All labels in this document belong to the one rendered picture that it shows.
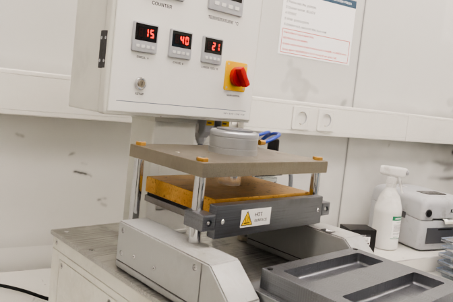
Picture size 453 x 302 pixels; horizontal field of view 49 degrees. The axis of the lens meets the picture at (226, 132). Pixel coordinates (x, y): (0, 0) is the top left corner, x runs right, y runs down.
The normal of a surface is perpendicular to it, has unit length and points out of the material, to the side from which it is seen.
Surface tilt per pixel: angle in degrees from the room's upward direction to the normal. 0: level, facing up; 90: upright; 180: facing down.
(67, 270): 90
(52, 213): 90
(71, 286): 90
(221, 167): 90
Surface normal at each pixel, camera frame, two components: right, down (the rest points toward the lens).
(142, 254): -0.73, -0.04
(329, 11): 0.51, 0.11
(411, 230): -0.90, -0.06
